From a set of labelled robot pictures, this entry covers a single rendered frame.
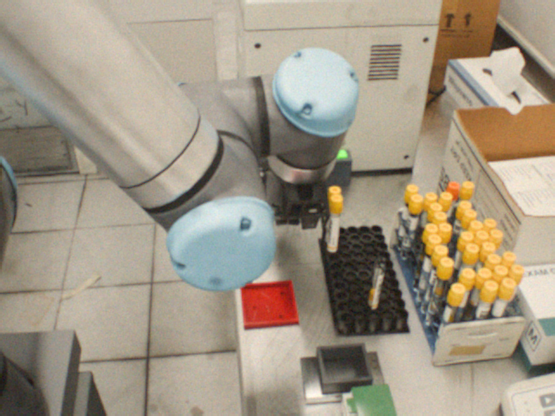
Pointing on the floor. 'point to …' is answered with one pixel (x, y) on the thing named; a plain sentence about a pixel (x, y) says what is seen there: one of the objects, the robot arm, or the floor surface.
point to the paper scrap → (82, 286)
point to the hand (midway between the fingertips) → (284, 201)
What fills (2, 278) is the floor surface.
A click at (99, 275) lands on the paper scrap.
